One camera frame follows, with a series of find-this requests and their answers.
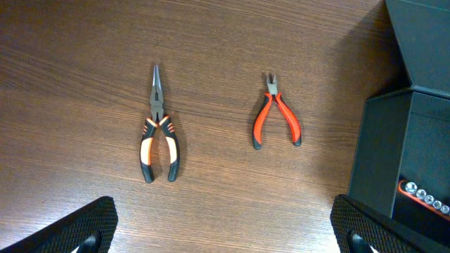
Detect orange black needle-nose pliers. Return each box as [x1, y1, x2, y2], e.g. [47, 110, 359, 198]
[139, 64, 181, 184]

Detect black open box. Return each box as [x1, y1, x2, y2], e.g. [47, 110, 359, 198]
[347, 0, 450, 247]

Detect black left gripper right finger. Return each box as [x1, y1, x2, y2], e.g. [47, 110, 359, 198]
[330, 194, 449, 253]

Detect red diagonal cutting pliers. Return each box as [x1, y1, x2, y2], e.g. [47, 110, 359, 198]
[252, 72, 303, 151]

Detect orange socket rail set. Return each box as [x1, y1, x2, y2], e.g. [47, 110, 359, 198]
[397, 180, 449, 221]

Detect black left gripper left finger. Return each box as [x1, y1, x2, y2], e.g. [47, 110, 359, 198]
[1, 196, 118, 253]

